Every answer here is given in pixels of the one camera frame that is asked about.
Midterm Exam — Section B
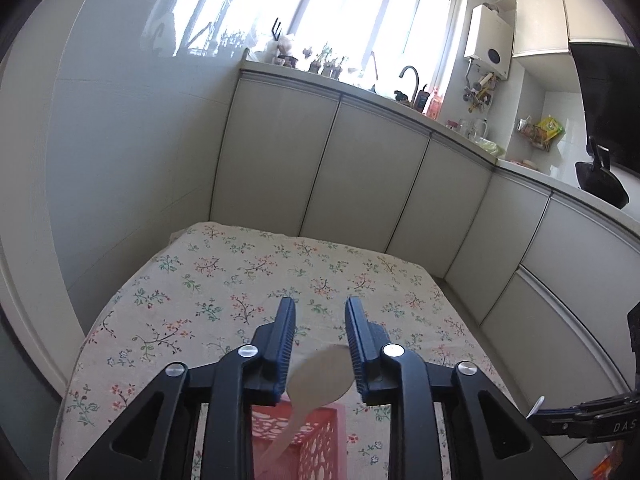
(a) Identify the white rice paddle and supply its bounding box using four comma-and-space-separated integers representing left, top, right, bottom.
254, 344, 355, 477

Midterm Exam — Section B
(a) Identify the pink perforated utensil basket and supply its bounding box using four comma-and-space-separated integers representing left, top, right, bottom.
252, 396, 347, 479

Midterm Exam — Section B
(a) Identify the white plastic spoon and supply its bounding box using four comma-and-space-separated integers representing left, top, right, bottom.
526, 396, 546, 419

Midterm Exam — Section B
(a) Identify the kitchen faucet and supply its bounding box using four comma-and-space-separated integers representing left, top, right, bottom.
398, 64, 421, 106

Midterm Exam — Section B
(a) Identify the floral tablecloth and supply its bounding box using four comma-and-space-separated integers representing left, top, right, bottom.
54, 222, 502, 479

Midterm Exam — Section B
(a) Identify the black wok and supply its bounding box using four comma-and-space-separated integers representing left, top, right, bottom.
575, 136, 629, 209

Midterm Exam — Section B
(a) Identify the red dish soap bottle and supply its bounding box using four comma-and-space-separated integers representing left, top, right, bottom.
426, 89, 442, 120

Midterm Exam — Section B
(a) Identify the yellow snack bag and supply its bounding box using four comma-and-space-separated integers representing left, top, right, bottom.
534, 116, 564, 151

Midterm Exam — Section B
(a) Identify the white water heater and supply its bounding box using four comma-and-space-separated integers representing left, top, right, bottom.
464, 4, 513, 80

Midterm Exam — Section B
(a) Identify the black range hood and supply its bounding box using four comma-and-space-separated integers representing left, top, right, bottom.
570, 42, 640, 176

